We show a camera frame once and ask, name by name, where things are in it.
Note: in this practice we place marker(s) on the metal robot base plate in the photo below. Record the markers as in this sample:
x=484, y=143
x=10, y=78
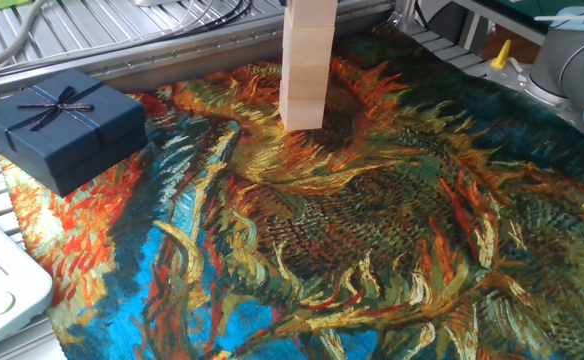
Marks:
x=537, y=97

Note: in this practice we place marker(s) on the sunflower painting cloth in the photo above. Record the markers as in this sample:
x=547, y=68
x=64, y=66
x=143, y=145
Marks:
x=372, y=250

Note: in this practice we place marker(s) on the navy gift box with ribbon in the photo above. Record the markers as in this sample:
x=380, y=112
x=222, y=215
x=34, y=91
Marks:
x=62, y=130

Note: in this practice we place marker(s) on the white plastic device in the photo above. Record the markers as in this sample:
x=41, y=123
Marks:
x=2, y=280

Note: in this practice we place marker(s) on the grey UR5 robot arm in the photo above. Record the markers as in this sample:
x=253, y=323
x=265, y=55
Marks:
x=572, y=65

